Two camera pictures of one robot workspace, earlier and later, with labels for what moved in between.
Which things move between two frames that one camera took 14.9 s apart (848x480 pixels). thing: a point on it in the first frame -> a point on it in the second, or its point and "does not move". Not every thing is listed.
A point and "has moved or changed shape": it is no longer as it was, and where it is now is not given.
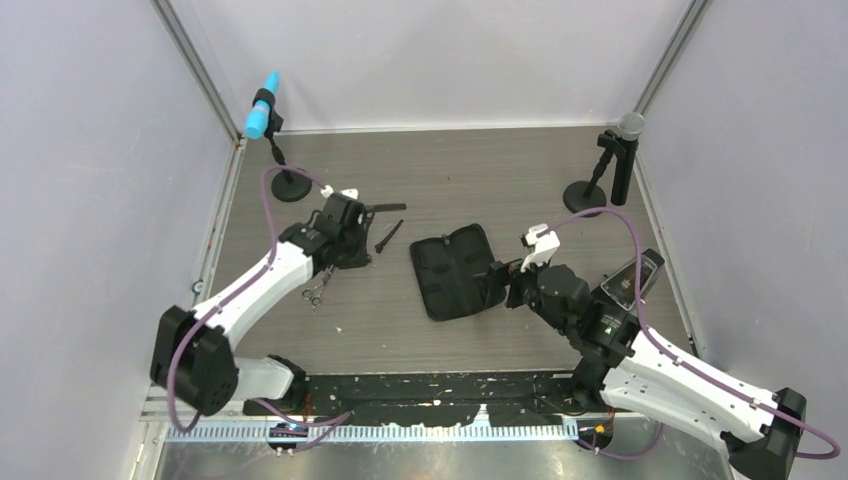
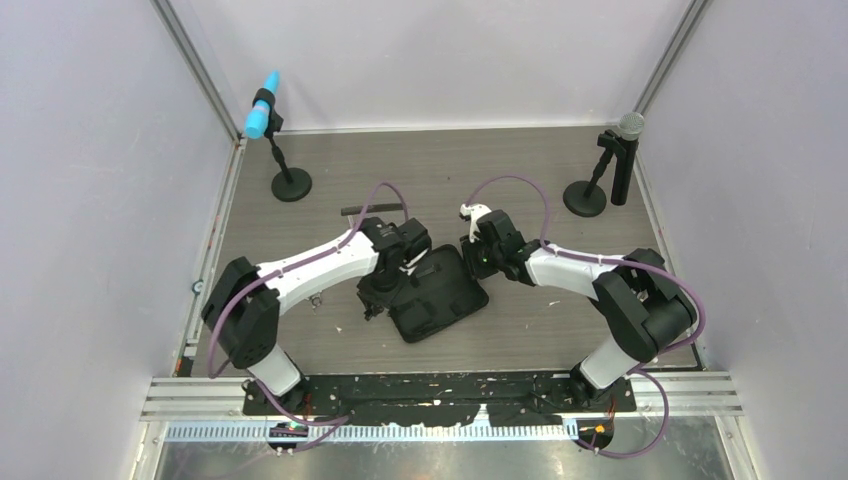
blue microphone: (257, 117) does not move
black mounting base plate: (544, 398) does not move
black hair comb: (383, 207) does not move
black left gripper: (361, 258) -> (374, 299)
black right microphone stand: (585, 196) does not move
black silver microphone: (630, 128) does not move
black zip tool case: (445, 269) has moved or changed shape
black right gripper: (502, 274) -> (469, 250)
